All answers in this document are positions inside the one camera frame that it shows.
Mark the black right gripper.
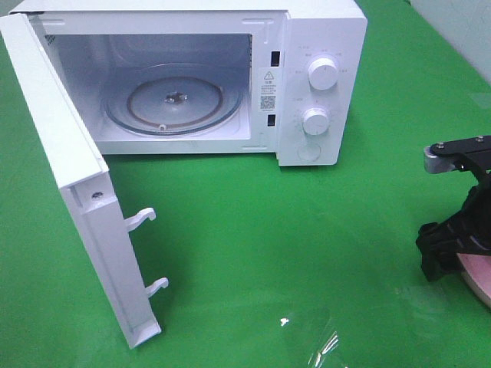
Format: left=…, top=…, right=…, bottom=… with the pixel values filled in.
left=416, top=172, right=490, bottom=282

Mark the pink round plate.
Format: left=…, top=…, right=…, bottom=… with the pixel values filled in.
left=458, top=254, right=491, bottom=307

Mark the round door release button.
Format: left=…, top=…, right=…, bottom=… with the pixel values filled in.
left=298, top=143, right=321, bottom=162

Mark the white microwave door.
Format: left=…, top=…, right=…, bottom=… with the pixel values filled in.
left=1, top=14, right=168, bottom=348

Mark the clear tape patch right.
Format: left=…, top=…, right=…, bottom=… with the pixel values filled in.
left=394, top=285, right=453, bottom=346

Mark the lower white microwave knob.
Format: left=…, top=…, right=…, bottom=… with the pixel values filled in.
left=302, top=107, right=331, bottom=136

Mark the white microwave knob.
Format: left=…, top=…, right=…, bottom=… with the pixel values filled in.
left=302, top=107, right=331, bottom=136
left=307, top=56, right=339, bottom=90

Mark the upper white microwave knob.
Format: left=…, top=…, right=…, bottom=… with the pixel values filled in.
left=307, top=56, right=339, bottom=90

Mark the white microwave oven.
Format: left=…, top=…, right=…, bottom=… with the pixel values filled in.
left=6, top=1, right=367, bottom=166

